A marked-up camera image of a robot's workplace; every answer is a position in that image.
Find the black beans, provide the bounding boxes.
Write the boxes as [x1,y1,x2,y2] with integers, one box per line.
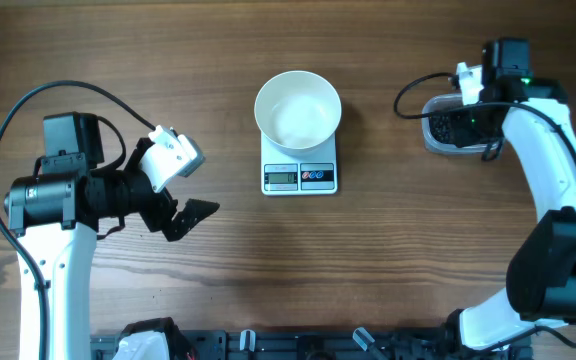
[428,114,455,145]

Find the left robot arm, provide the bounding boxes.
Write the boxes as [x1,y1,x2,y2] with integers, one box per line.
[4,112,219,359]

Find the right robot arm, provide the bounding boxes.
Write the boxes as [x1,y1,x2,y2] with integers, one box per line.
[457,38,576,354]

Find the white digital kitchen scale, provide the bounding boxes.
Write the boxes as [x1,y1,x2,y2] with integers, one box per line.
[260,135,338,196]

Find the white bowl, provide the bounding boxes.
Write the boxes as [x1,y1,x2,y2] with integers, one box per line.
[253,70,342,153]

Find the clear plastic container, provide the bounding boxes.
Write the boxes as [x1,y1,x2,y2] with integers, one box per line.
[422,94,505,161]

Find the black right camera cable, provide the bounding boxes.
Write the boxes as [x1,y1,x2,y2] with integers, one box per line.
[393,72,576,351]

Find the black camera cable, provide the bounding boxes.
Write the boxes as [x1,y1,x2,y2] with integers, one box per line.
[393,72,576,351]
[0,79,158,360]

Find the black left camera cable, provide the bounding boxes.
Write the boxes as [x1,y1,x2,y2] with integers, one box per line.
[0,79,158,360]

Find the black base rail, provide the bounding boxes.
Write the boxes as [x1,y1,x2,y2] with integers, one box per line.
[90,318,469,360]

